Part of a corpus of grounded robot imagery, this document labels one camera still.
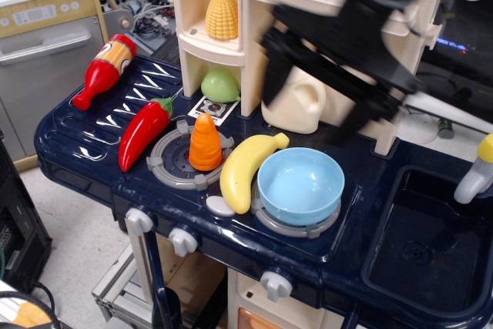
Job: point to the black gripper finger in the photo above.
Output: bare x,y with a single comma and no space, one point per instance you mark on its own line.
277,70
356,119

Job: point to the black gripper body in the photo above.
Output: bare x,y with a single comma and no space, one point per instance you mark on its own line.
347,51

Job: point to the orange toy carrot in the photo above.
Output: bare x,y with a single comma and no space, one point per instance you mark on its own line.
205,151

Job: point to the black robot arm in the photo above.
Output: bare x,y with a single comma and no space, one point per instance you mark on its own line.
345,52

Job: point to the light blue plastic bowl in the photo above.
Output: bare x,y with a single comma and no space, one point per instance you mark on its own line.
300,186

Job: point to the cream toy detergent jug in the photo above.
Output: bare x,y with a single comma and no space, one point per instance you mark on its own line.
299,104

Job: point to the green toy pear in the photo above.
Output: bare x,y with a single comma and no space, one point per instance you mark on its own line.
219,86

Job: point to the yellow toy corn cob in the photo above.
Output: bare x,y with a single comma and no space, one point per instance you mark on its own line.
222,19

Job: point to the cream toy kitchen shelf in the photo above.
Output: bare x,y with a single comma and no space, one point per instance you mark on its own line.
243,56

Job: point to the grey right stove burner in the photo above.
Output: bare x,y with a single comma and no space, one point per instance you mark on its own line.
306,231

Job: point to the grey stove burner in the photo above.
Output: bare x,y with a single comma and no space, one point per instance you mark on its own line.
306,231
169,161

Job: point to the yellow toy banana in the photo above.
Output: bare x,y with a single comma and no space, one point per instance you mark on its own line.
241,165

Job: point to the green can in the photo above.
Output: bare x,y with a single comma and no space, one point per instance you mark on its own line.
445,129

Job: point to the navy toy kitchen counter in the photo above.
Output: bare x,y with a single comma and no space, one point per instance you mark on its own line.
379,240

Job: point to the grey oval button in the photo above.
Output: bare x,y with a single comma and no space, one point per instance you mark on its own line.
219,207

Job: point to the grey left stove burner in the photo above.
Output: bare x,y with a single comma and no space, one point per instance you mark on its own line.
169,161

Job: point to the red toy chili pepper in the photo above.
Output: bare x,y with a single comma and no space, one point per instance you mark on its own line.
144,127

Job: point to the grey yellow toy faucet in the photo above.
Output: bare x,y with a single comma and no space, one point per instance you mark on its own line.
479,177

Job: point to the grey right stove knob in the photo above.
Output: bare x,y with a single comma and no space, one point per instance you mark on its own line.
276,285

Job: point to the grey stove knob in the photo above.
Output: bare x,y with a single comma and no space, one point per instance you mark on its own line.
183,242
138,222
276,285

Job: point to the red toy ketchup bottle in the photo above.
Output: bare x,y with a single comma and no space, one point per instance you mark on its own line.
105,69

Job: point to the grey middle stove knob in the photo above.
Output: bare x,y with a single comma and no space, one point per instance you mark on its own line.
183,242

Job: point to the grey left stove knob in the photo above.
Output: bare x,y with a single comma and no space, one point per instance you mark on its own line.
138,222

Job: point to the wooden toy dishwasher cabinet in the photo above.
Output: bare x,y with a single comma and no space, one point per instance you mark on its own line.
46,46

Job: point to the black computer case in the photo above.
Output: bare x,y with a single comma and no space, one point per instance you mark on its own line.
25,243

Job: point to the aluminium extrusion frame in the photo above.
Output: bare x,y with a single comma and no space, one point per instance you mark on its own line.
120,297

